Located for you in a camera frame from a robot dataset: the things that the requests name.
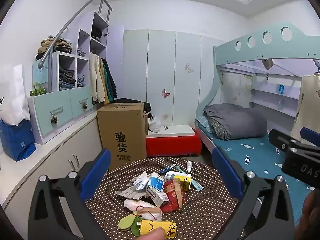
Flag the white plastic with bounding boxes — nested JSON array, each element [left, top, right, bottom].
[[124, 199, 163, 220]]

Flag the black hanging coat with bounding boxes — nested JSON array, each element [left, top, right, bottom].
[[102, 59, 118, 100]]

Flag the blue small tube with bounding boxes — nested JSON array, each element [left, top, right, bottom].
[[159, 164, 177, 174]]

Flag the blue plaid pillow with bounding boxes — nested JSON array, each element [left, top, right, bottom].
[[196, 116, 213, 133]]

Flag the white carton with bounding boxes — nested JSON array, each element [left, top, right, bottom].
[[133, 171, 148, 191]]

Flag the low white cabinet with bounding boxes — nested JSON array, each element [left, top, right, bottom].
[[0, 110, 105, 213]]

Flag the white wall shelf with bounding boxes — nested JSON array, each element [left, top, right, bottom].
[[250, 80, 300, 118]]

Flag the black folded clothes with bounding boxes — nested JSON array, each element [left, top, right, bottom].
[[90, 26, 103, 40]]

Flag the brown dotted tablecloth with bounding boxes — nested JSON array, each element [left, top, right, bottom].
[[85, 157, 240, 240]]

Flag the red snack packet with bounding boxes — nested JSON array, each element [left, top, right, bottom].
[[160, 180, 185, 214]]

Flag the grey duvet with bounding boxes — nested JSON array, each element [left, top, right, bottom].
[[203, 103, 268, 140]]

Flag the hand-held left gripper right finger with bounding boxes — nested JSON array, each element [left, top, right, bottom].
[[211, 147, 295, 240]]

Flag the blue white medicine box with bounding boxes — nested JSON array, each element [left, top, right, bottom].
[[147, 172, 165, 190]]

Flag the dark folded clothes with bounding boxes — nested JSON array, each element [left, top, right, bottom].
[[59, 66, 76, 89]]

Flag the tan paper tag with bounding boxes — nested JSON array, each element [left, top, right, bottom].
[[135, 206, 162, 217]]

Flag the green paper leaves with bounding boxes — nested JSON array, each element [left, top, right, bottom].
[[117, 215, 143, 237]]

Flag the green hanging garment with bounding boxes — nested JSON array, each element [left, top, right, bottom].
[[102, 59, 113, 98]]

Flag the cream hanging jacket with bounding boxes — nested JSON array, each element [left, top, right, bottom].
[[89, 52, 107, 103]]

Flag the white plastic bag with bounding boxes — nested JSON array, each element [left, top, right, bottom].
[[147, 115, 162, 133], [0, 64, 32, 127]]

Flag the teal drawer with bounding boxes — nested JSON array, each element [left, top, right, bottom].
[[34, 90, 73, 138], [69, 86, 93, 119]]

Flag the pile of folded clothes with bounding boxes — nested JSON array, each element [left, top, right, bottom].
[[36, 35, 73, 60]]

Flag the yellow white medicine box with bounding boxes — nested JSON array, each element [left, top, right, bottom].
[[165, 171, 192, 192]]

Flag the cream hanging pyjama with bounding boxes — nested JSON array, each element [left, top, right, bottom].
[[290, 73, 320, 145]]

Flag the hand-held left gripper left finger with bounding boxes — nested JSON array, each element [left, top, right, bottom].
[[27, 148, 112, 240]]

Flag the red bench with white top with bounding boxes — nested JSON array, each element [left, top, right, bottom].
[[145, 124, 202, 158]]

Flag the teal bunk bed frame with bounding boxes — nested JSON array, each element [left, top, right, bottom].
[[194, 22, 320, 205]]

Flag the black clothing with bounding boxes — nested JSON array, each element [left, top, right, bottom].
[[114, 98, 152, 113]]

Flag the stepped white shelving cabinet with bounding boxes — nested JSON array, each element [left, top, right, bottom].
[[32, 11, 110, 145]]

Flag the grey metal handrail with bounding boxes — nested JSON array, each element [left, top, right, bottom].
[[40, 0, 112, 93]]

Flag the tan cardboard strip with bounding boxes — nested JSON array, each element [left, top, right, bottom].
[[173, 178, 184, 208]]

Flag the small white barcode box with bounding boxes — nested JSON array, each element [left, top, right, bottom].
[[145, 185, 170, 208]]

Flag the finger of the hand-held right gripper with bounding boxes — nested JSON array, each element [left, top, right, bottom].
[[301, 127, 320, 146], [269, 128, 298, 153]]

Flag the white wardrobe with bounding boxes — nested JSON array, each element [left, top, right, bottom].
[[122, 29, 225, 128]]

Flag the green plant decoration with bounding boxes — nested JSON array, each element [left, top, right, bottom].
[[30, 82, 48, 97]]

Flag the teal bed sheet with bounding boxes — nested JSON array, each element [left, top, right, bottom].
[[199, 130, 320, 230]]

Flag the person's left hand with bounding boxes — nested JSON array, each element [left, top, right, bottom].
[[140, 227, 166, 240]]

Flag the lavender wardrobe panel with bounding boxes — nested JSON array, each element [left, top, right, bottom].
[[106, 25, 125, 100]]

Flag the printed cardboard scrap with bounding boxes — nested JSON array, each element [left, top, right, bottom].
[[115, 184, 150, 200]]

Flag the person's right hand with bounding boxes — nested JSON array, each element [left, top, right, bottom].
[[301, 190, 320, 233]]

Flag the large cardboard box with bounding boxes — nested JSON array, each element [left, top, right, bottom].
[[97, 102, 147, 170]]

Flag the blue shopping bag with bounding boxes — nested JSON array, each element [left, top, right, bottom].
[[0, 119, 37, 162]]

